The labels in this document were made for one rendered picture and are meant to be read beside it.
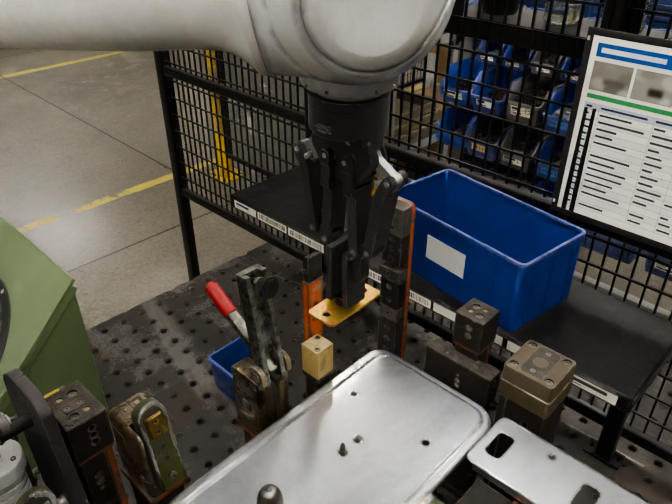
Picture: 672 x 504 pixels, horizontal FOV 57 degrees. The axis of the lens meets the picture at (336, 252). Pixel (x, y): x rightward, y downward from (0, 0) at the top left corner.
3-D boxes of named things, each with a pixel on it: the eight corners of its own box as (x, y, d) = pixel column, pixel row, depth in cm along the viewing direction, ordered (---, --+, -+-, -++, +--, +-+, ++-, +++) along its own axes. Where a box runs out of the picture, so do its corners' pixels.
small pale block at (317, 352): (320, 511, 108) (317, 354, 89) (306, 499, 110) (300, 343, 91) (334, 498, 111) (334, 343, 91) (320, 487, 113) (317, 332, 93)
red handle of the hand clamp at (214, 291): (264, 376, 85) (198, 286, 88) (259, 382, 86) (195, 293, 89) (287, 361, 87) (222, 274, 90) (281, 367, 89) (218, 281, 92)
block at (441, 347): (467, 505, 109) (490, 381, 93) (413, 466, 116) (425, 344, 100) (476, 494, 111) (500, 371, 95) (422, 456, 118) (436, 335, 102)
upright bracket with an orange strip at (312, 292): (314, 488, 112) (307, 259, 85) (309, 484, 113) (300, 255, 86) (325, 478, 114) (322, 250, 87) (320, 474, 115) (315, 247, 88)
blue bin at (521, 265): (511, 335, 98) (524, 267, 91) (381, 252, 118) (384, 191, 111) (572, 296, 106) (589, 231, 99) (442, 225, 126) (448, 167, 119)
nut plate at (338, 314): (331, 328, 66) (331, 320, 65) (306, 313, 68) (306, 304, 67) (382, 294, 71) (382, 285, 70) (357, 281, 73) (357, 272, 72)
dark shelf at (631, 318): (628, 416, 87) (633, 401, 86) (229, 206, 140) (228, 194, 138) (682, 341, 101) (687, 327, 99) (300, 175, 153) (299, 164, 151)
